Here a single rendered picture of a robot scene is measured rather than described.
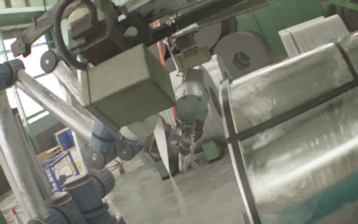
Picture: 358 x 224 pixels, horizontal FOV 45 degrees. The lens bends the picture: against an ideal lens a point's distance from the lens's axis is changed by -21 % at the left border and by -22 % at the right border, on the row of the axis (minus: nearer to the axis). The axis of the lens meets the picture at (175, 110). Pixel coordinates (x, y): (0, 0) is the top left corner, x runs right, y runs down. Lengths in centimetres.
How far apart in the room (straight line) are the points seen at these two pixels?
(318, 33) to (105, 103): 627
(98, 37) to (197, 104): 94
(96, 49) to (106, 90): 12
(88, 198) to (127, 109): 166
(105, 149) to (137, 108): 77
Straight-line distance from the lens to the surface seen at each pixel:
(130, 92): 135
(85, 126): 236
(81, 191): 302
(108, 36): 136
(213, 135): 761
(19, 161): 239
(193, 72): 237
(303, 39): 743
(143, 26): 161
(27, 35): 178
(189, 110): 223
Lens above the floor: 156
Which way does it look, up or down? 5 degrees down
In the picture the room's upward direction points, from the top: 23 degrees counter-clockwise
